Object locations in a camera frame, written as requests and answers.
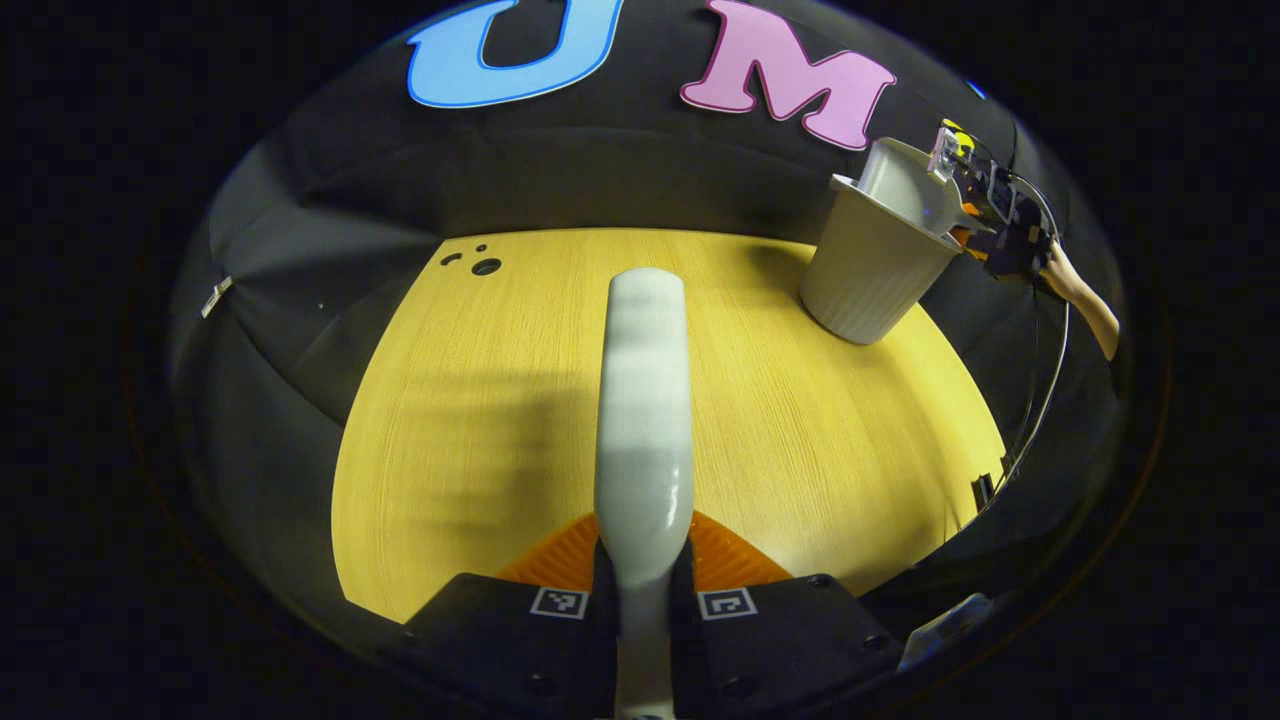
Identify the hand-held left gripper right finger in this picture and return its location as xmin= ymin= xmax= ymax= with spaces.
xmin=668 ymin=510 xmax=906 ymax=720

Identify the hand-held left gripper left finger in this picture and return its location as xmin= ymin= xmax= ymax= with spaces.
xmin=385 ymin=512 xmax=619 ymax=720

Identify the white dustpan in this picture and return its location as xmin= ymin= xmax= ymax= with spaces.
xmin=855 ymin=137 xmax=986 ymax=238

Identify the white ribbed garbage bin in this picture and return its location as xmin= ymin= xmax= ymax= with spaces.
xmin=800 ymin=173 xmax=966 ymax=346

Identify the small white broom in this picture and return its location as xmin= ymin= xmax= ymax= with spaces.
xmin=594 ymin=267 xmax=695 ymax=720

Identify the pale grey plastic piece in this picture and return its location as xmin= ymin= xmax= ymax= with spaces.
xmin=898 ymin=593 xmax=993 ymax=673

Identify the black backdrop cloth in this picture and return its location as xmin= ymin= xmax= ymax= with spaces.
xmin=170 ymin=0 xmax=1121 ymax=601

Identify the thin grey cable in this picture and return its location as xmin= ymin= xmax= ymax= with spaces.
xmin=960 ymin=135 xmax=1071 ymax=501

